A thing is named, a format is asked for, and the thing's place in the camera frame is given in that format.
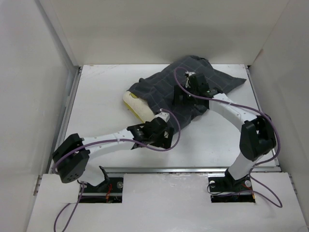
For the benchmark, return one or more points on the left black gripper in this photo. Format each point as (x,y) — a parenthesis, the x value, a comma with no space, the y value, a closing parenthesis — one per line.
(164,142)

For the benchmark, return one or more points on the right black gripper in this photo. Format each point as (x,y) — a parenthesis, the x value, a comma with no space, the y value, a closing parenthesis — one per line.
(177,93)

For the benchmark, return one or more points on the dark grey checked pillowcase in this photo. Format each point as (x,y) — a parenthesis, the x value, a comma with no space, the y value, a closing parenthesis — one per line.
(158,89)

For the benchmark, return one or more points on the cream yellow-edged pillow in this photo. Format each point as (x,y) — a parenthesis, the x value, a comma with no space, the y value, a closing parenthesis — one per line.
(138,107)

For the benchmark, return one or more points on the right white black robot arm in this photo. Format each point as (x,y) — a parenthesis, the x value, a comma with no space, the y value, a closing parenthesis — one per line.
(257,136)

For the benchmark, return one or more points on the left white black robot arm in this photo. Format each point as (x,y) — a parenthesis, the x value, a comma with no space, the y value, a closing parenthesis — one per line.
(71,158)

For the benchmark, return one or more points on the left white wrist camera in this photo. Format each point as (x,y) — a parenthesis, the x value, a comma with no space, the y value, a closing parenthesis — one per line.
(163,115)

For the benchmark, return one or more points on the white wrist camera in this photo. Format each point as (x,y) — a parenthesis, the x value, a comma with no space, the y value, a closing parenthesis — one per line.
(187,74)
(163,115)

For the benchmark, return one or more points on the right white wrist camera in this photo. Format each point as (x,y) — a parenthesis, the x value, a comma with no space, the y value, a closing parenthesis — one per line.
(187,74)

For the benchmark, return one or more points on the aluminium front rail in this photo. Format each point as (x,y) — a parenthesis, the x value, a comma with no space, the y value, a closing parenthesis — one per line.
(266,169)

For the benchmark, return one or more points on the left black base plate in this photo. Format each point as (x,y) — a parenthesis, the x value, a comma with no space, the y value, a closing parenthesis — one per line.
(110,193)

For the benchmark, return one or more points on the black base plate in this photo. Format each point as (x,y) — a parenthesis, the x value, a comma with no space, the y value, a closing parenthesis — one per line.
(110,193)
(222,192)

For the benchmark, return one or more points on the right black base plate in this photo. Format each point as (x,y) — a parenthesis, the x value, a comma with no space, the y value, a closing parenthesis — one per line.
(222,192)

